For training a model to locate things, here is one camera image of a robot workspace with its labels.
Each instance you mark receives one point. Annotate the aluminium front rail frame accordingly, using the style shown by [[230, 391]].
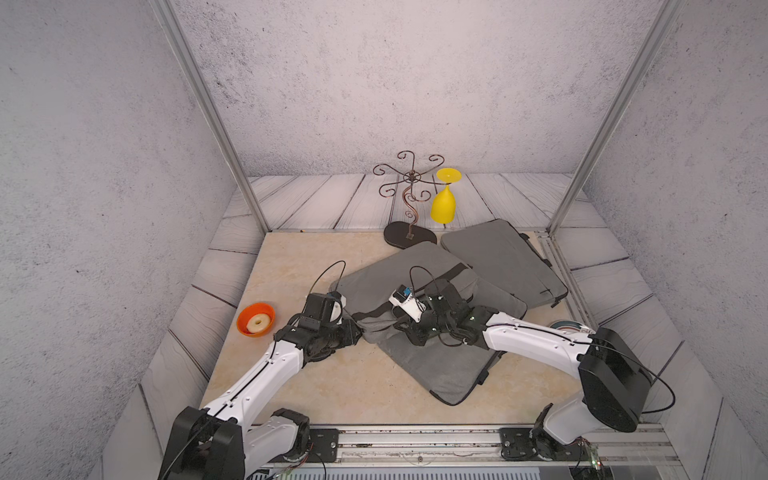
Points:
[[473, 452]]

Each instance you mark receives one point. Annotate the right aluminium corner post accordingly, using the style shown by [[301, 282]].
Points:
[[642, 62]]

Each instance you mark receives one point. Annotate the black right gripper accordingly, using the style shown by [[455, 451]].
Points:
[[406, 323]]

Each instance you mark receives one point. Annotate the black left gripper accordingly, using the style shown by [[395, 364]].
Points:
[[350, 336]]

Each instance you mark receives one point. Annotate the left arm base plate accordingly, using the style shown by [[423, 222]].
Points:
[[315, 445]]

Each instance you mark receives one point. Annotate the yellow plastic goblet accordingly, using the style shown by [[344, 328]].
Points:
[[444, 204]]

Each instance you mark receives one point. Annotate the patterned plate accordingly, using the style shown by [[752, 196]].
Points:
[[571, 326]]

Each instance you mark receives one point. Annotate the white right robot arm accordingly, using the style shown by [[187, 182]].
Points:
[[614, 384]]

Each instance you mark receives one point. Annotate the brown wire cup stand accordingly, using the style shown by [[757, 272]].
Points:
[[406, 234]]

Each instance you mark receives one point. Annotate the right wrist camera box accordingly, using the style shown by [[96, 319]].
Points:
[[405, 299]]

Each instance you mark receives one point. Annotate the orange bowl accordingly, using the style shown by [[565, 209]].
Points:
[[256, 320]]

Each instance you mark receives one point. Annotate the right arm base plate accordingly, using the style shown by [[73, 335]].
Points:
[[530, 444]]

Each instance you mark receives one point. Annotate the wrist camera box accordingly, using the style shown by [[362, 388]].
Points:
[[405, 299], [322, 310]]

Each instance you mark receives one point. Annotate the left aluminium corner post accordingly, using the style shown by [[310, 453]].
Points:
[[173, 30]]

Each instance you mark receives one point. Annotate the grey flat laptop sleeve middle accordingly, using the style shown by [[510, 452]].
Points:
[[450, 374]]

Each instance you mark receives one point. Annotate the aluminium corner post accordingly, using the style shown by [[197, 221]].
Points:
[[642, 62], [173, 30]]

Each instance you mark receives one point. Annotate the grey laptop sleeve at back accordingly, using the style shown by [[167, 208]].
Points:
[[505, 257]]

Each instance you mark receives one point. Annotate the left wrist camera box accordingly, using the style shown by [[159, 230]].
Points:
[[322, 310]]

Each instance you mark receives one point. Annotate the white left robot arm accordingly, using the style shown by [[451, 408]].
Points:
[[222, 440]]

